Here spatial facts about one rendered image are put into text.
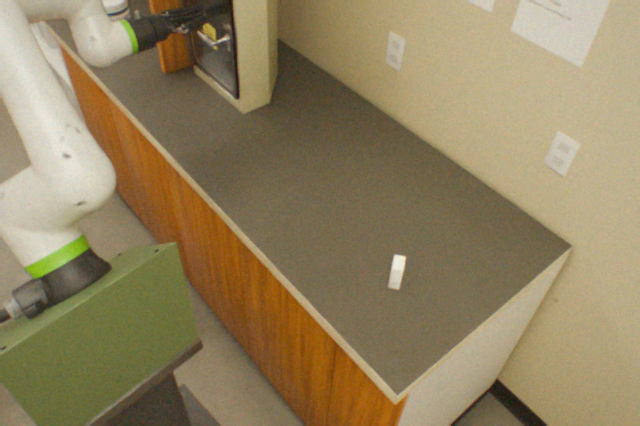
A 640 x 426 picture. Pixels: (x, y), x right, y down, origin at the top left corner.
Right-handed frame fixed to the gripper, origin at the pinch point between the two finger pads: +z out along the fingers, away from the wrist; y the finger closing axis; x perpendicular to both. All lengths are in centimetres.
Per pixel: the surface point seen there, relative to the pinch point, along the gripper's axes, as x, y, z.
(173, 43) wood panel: 26.1, 32.5, 0.6
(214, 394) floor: 131, -40, -40
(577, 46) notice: -14, -86, 48
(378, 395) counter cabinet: 51, -102, -22
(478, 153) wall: 31, -70, 48
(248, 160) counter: 36.9, -25.0, -6.9
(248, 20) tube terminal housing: 3.9, -4.5, 9.0
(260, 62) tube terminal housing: 19.6, -4.5, 12.7
